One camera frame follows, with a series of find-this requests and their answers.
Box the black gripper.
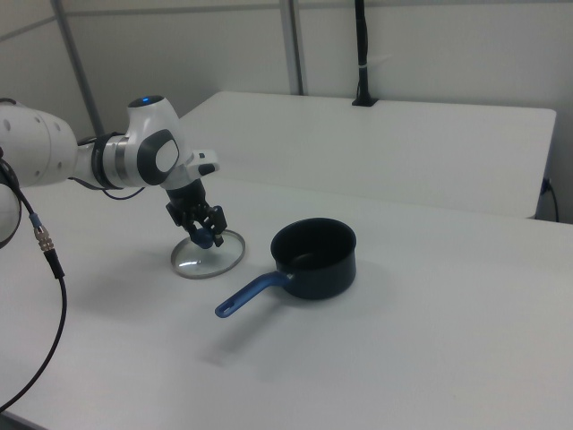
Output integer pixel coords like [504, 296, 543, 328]
[164, 177, 227, 247]

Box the glass lid with blue knob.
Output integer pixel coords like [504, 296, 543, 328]
[170, 227, 247, 280]

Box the white side table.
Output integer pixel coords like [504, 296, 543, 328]
[177, 90, 558, 221]

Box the dark saucepan with blue handle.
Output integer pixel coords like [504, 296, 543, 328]
[215, 217, 359, 320]

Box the black cable with metal connector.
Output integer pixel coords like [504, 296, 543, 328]
[0, 150, 69, 412]

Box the grey metal partition post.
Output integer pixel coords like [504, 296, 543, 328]
[280, 0, 311, 97]
[50, 0, 103, 141]

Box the white cable tie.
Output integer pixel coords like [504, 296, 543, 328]
[358, 55, 390, 71]

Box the black camera pole with clamp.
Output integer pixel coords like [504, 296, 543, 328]
[350, 0, 380, 108]

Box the black power cable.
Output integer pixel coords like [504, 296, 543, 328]
[541, 176, 561, 223]

